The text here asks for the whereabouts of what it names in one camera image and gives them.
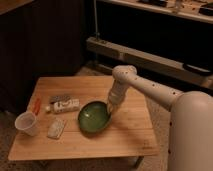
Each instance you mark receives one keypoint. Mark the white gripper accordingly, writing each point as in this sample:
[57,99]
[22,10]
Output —
[116,95]

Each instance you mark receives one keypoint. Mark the green ceramic bowl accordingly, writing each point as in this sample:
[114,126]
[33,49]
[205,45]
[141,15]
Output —
[93,117]

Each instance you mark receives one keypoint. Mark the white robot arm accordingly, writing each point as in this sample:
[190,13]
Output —
[191,129]

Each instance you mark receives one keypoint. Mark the long shelf beam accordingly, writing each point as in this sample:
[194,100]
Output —
[148,61]

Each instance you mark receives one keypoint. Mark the white tube with label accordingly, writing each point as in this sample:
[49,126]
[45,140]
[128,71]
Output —
[63,106]

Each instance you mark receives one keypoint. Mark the metal vertical pole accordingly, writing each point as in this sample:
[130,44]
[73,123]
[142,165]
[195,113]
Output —
[97,34]

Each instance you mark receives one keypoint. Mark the wooden table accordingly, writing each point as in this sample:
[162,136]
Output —
[129,133]

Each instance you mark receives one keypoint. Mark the black object on shelf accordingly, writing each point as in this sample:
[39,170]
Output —
[197,70]

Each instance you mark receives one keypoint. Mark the white wrapped snack bar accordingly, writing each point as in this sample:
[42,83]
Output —
[56,128]

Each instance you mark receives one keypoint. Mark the orange marker pen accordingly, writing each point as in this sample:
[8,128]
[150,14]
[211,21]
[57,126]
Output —
[36,107]

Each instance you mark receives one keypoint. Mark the white plastic cup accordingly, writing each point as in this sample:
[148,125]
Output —
[27,123]

